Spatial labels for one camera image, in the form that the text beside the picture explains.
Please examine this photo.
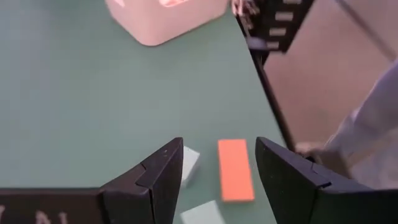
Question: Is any opaque white plastic bin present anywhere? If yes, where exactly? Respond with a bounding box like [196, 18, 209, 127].
[104, 0, 230, 47]

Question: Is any black table frame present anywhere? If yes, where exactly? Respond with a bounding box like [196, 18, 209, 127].
[231, 0, 315, 153]

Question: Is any person's hand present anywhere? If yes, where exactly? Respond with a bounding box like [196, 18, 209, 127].
[294, 141, 354, 180]

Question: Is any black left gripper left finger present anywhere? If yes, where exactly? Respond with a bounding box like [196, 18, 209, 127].
[99, 136, 185, 224]

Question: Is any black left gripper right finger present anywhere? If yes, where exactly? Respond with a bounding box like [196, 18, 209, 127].
[254, 136, 398, 224]

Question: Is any orange rectangular block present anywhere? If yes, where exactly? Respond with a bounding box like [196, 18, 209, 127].
[217, 138, 256, 203]

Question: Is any teal cube block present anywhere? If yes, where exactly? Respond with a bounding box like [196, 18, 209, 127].
[180, 145, 201, 187]
[179, 200, 227, 224]

